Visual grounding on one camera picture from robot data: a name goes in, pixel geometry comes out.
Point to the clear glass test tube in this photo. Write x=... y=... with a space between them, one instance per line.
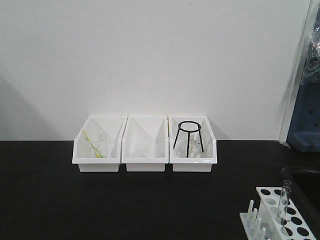
x=283 y=203

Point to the clear rear test tube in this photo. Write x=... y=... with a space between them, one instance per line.
x=287 y=183

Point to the blue pegboard drying rack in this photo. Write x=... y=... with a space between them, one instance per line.
x=304 y=131

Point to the white test tube rack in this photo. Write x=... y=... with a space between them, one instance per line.
x=273 y=222

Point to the white middle storage bin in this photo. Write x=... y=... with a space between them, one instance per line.
x=154 y=131

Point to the white storage bin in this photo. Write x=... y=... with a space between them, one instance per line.
x=114 y=126
x=201 y=162
x=154 y=131

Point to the small clear glass beaker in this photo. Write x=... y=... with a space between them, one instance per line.
x=142 y=149

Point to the white right storage bin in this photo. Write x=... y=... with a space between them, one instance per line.
x=201 y=162

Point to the clear beaker with yellow rod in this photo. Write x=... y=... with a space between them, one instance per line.
x=97 y=143

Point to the white left storage bin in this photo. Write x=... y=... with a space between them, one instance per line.
x=114 y=126

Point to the black lab sink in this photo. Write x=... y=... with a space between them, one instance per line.
x=307 y=180

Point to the plastic bag of black pegs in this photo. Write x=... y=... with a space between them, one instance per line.
x=311 y=71

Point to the black wire tripod stand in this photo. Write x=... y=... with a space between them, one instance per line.
x=191 y=146

